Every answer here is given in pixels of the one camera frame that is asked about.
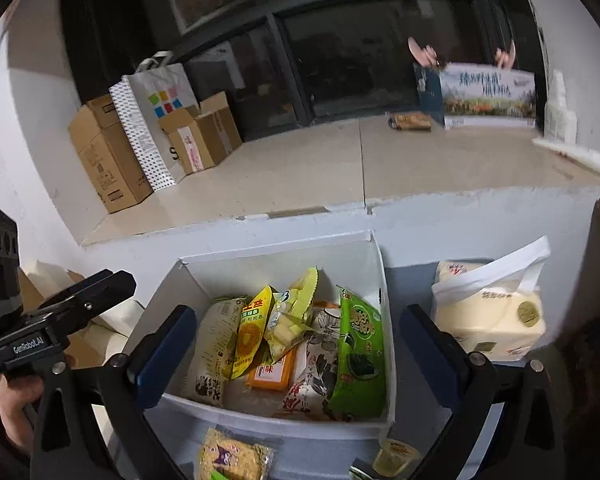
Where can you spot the orange flat snack packet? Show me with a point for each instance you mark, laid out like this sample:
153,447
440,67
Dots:
272,372

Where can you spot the white bag with coloured squares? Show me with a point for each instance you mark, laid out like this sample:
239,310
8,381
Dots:
162,95

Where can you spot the yellow snack packet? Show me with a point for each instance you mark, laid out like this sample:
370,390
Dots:
250,332

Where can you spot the clear jelly cup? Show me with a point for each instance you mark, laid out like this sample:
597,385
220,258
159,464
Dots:
396,457

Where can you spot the tall brown cardboard box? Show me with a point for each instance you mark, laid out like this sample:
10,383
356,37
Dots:
107,160

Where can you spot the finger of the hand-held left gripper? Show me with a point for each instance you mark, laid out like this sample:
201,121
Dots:
97,292

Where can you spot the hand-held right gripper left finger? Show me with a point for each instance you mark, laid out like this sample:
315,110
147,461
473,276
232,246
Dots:
164,357

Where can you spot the person's left hand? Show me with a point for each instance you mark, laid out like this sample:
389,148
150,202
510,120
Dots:
20,405

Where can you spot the white black-print snack packet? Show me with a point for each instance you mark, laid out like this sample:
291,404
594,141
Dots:
314,372

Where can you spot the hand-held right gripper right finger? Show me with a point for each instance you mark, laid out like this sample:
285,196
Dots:
427,347

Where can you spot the yellow-green clear candy packet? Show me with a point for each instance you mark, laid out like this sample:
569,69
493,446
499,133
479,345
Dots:
286,320

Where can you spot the brown packet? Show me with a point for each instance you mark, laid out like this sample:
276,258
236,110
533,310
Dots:
410,121

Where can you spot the open brown cardboard box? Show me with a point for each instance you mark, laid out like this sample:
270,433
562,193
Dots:
205,132

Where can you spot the cream tissue pack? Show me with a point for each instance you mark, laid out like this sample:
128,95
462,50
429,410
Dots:
480,316

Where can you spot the white storage box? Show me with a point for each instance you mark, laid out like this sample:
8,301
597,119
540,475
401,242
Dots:
280,265

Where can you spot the coconut print snack packet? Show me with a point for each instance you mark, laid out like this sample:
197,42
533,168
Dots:
328,321

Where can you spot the white foam strip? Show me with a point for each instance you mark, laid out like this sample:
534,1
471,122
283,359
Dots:
572,154

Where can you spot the white plastic bottle pack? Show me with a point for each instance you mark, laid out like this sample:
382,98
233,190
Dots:
560,110

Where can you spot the landscape printed carton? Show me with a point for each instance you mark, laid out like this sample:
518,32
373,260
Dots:
485,92

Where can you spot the beige rice cracker packet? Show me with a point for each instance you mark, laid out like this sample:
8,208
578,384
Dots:
212,345

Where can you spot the green seaweed snack packet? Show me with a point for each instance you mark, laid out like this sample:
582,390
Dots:
361,350

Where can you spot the dark window frame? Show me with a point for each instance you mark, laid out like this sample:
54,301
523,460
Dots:
275,10

